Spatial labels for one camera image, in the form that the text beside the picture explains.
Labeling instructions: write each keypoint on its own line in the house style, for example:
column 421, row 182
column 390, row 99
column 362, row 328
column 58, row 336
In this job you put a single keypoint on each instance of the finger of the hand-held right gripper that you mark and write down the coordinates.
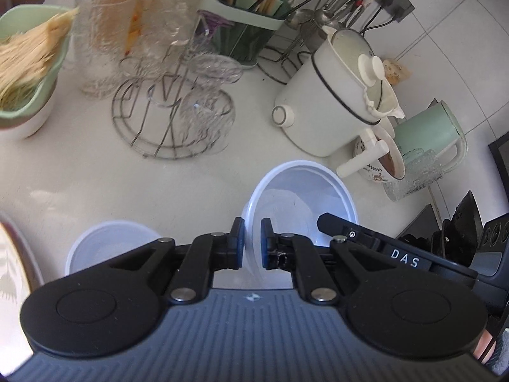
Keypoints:
column 405, row 260

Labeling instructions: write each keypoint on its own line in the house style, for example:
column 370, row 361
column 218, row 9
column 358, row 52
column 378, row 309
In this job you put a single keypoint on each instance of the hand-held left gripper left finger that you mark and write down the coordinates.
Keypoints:
column 238, row 242

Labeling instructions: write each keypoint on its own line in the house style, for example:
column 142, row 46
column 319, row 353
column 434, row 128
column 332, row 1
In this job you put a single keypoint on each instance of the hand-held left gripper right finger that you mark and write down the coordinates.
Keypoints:
column 265, row 242

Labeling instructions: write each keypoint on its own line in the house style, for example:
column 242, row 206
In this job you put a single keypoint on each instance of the translucent plastic bowl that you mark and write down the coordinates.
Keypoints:
column 302, row 191
column 107, row 238

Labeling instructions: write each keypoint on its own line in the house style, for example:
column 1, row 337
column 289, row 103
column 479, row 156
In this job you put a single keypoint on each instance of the large floral deep plate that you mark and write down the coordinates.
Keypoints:
column 14, row 270

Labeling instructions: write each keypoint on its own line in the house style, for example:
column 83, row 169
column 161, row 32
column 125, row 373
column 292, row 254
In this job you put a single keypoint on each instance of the person's right hand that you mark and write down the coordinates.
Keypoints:
column 483, row 346

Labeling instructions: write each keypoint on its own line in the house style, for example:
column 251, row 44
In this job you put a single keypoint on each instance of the black stove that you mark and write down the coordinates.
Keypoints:
column 453, row 223

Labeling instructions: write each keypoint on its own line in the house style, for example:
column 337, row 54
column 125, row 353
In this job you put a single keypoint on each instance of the textured glass mug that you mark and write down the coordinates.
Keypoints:
column 417, row 179

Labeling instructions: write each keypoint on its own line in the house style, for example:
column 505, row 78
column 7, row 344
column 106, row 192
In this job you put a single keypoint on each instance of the floral ceramic mug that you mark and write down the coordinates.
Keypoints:
column 387, row 163

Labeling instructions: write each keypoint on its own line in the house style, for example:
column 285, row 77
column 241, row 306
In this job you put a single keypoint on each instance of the clear glass cup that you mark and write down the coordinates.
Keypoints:
column 206, row 119
column 216, row 69

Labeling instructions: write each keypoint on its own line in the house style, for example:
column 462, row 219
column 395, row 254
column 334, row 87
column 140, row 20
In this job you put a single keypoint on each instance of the pale green kettle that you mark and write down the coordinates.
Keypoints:
column 429, row 131

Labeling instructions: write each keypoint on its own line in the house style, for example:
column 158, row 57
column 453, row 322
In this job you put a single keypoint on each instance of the white electric cooking pot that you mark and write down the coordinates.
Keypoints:
column 318, row 107

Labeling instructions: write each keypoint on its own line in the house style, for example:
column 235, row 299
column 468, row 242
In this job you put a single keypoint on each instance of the beige lumpy item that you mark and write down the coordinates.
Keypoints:
column 397, row 71

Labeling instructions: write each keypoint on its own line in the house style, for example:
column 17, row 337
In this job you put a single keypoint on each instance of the green utensil holder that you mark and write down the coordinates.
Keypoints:
column 246, row 36

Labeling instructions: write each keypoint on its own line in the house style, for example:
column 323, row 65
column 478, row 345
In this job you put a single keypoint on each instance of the purple plastic item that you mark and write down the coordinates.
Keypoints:
column 216, row 22

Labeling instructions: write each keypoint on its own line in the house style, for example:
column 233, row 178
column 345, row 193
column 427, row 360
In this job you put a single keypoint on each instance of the tall textured drinking glass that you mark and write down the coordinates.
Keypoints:
column 101, row 47

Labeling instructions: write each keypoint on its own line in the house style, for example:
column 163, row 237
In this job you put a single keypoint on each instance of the smooth tall drinking glass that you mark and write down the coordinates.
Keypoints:
column 175, row 12

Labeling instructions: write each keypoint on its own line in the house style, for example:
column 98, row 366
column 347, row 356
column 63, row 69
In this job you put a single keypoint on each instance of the white ceramic bowl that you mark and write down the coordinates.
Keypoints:
column 32, row 119

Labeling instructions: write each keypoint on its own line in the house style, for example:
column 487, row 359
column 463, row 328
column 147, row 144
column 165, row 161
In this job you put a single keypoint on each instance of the green plastic strainer basket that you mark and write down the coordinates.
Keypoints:
column 51, row 75

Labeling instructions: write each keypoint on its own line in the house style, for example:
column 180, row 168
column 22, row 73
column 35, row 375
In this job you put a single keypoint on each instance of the bundle of dried noodles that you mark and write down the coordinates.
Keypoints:
column 24, row 63

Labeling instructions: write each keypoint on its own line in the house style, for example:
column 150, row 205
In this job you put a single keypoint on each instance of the wall power socket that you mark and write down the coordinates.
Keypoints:
column 393, row 2

